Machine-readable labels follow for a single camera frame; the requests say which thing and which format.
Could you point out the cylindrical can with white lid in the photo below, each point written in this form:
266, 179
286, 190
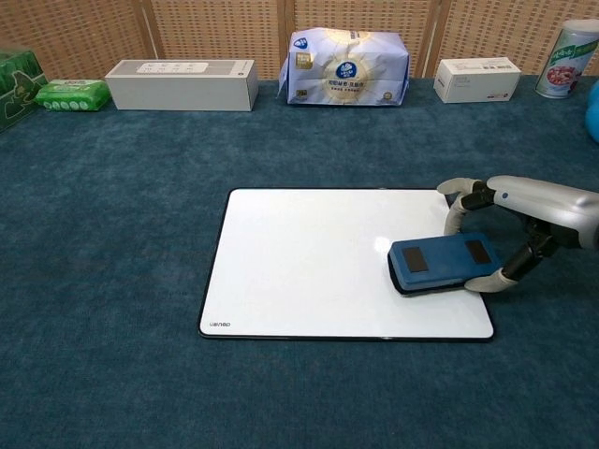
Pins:
564, 61

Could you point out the blue white tissue paper pack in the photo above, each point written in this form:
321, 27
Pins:
346, 70

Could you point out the woven bamboo folding screen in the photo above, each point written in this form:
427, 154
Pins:
210, 33

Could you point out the teal table cloth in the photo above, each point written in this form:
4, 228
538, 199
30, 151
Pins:
117, 234

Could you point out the white rectangular pad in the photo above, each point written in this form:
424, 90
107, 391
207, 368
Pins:
299, 262

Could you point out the small blue device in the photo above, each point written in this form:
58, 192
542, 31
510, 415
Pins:
444, 262

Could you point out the blue detergent pump bottle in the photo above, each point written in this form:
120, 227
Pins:
593, 117

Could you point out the green sachet display box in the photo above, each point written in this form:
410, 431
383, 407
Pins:
18, 89

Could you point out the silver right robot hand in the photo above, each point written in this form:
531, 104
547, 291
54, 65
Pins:
552, 201

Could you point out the green tissue pack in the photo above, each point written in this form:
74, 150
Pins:
70, 96

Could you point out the small white cardboard box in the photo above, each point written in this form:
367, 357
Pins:
477, 82

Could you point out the long white power strip box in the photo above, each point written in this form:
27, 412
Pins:
182, 91

